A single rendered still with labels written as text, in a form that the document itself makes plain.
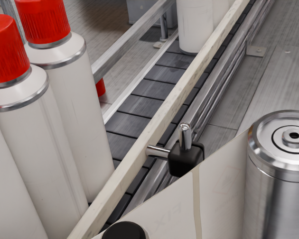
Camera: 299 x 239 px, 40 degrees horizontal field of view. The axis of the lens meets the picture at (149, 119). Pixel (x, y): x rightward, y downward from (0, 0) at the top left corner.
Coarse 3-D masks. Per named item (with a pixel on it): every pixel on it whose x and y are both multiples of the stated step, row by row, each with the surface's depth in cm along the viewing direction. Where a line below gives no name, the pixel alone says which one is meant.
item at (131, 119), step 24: (240, 24) 66; (168, 48) 62; (168, 72) 57; (144, 96) 53; (192, 96) 52; (120, 120) 49; (144, 120) 49; (120, 144) 46; (144, 168) 43; (120, 216) 40
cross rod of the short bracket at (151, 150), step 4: (148, 148) 40; (152, 148) 40; (156, 148) 40; (160, 148) 40; (164, 148) 40; (148, 152) 40; (152, 152) 40; (156, 152) 40; (160, 152) 40; (164, 152) 40; (168, 152) 40; (152, 156) 40; (156, 156) 40; (160, 156) 40; (164, 156) 40
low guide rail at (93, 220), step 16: (240, 0) 64; (224, 16) 61; (224, 32) 58; (208, 48) 54; (192, 64) 51; (192, 80) 49; (176, 96) 46; (160, 112) 44; (176, 112) 47; (160, 128) 43; (144, 144) 40; (128, 160) 39; (144, 160) 41; (112, 176) 37; (128, 176) 38; (112, 192) 36; (96, 208) 35; (112, 208) 36; (80, 224) 33; (96, 224) 34
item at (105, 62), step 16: (160, 0) 56; (144, 16) 53; (160, 16) 55; (128, 32) 49; (144, 32) 52; (112, 48) 47; (128, 48) 49; (96, 64) 44; (112, 64) 46; (96, 80) 44
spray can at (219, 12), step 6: (216, 0) 60; (222, 0) 61; (228, 0) 62; (216, 6) 61; (222, 6) 61; (228, 6) 63; (216, 12) 61; (222, 12) 62; (216, 18) 62; (222, 18) 62; (216, 24) 63
